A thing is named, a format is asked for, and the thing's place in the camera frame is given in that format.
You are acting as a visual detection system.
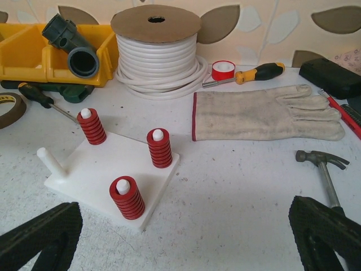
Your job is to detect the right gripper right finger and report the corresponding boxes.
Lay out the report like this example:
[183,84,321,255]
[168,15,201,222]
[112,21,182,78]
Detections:
[288,196,360,270]

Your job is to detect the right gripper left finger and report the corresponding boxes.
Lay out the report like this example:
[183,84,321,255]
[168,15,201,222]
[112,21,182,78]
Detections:
[1,202,82,270]

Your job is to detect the large red spring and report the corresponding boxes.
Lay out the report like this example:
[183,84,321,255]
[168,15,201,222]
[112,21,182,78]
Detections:
[147,128,173,168]
[109,176,146,220]
[77,108,107,145]

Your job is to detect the steel claw hammer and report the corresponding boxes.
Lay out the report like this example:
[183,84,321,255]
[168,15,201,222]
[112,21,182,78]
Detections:
[296,150,350,216]

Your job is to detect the red utility knife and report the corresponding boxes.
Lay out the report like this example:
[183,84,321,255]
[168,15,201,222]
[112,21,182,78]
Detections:
[318,89,360,138]

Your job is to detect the beige work glove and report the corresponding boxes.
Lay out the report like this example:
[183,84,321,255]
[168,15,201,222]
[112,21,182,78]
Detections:
[192,84,345,141]

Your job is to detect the brown packing tape roll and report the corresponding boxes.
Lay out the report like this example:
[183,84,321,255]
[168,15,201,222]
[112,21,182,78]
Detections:
[0,92,28,130]

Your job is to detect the black-yellow flathead screwdriver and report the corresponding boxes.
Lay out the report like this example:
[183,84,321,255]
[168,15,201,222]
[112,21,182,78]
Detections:
[17,82,78,124]

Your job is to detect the black case with sponge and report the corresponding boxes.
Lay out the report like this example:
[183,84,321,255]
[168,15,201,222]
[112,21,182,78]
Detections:
[299,58,360,99]

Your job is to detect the yellow-black bit driver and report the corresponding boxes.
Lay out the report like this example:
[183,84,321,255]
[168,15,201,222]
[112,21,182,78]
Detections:
[201,63,285,88]

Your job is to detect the grey plastic pipe fitting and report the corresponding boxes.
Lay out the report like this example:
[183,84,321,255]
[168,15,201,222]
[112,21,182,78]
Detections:
[42,14,99,78]

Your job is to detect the yellow storage bins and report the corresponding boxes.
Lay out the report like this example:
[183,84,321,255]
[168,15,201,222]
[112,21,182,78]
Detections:
[1,23,119,87]

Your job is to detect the red white tape roll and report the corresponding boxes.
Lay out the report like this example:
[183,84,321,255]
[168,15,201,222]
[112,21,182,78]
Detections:
[211,60,235,81]

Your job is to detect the white four-peg base plate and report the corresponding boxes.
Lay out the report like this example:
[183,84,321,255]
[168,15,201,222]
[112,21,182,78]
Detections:
[37,131,180,231]

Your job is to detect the white cable spool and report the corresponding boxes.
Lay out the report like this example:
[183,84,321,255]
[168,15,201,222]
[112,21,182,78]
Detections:
[111,5,208,100]

